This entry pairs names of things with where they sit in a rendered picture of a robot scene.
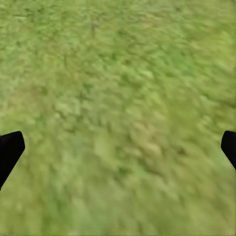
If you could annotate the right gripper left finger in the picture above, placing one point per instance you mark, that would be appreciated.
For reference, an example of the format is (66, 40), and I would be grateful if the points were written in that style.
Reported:
(12, 146)

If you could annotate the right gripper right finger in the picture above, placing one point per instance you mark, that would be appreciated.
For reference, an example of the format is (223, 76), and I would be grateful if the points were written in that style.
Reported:
(228, 146)

